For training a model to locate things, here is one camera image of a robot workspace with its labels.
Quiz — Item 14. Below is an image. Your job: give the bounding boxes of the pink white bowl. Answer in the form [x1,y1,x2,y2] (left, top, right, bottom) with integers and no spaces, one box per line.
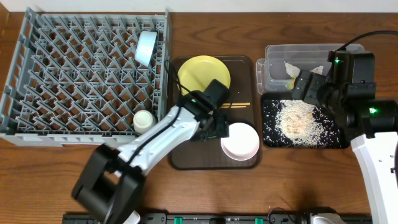
[220,123,260,161]

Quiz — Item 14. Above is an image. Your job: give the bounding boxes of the small pale green cup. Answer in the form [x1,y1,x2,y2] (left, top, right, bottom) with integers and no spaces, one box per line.
[133,110,157,134]

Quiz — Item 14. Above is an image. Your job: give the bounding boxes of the light blue bowl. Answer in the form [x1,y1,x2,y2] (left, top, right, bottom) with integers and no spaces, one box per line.
[134,31,157,67]

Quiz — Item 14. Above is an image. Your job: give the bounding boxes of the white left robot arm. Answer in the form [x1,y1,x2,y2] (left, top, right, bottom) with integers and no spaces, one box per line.
[72,79,230,223]

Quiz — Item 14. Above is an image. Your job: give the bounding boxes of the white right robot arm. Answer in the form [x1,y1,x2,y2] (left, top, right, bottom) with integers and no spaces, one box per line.
[292,50,397,223]

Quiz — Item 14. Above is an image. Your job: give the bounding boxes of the clear plastic waste bin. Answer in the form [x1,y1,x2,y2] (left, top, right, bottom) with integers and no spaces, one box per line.
[256,43,365,95]

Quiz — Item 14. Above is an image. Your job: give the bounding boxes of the black waste tray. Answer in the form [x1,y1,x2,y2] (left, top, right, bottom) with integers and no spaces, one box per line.
[260,91,351,149]

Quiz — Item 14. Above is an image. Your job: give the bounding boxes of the grey plastic dishwasher rack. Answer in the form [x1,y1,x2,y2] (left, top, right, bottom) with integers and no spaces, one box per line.
[1,9,172,147]

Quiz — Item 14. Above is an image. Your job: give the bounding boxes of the lower wooden chopstick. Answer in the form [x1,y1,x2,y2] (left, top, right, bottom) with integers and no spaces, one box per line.
[221,105,247,109]

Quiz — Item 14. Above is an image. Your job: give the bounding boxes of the wooden chopstick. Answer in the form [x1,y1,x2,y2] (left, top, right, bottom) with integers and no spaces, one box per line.
[221,105,247,109]
[222,102,251,107]

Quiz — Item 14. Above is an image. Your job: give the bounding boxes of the crumpled white tissue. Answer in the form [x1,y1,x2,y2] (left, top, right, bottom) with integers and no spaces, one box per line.
[285,62,323,78]

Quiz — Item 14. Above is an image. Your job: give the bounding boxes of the spilled rice pile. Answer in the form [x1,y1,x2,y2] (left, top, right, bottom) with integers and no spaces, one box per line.
[264,98,341,146]

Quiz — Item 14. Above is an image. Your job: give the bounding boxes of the upper wooden chopstick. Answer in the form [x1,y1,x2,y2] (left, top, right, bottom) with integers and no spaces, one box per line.
[222,102,251,107]

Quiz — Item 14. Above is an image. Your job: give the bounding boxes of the dark brown serving tray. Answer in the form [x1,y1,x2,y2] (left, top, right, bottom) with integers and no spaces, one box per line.
[167,55,262,170]

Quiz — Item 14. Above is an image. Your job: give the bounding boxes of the yellow round plate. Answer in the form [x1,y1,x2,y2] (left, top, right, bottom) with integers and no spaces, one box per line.
[178,55,231,91]

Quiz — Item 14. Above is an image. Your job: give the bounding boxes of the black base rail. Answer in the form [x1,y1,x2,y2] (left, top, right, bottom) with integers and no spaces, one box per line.
[62,212,374,224]

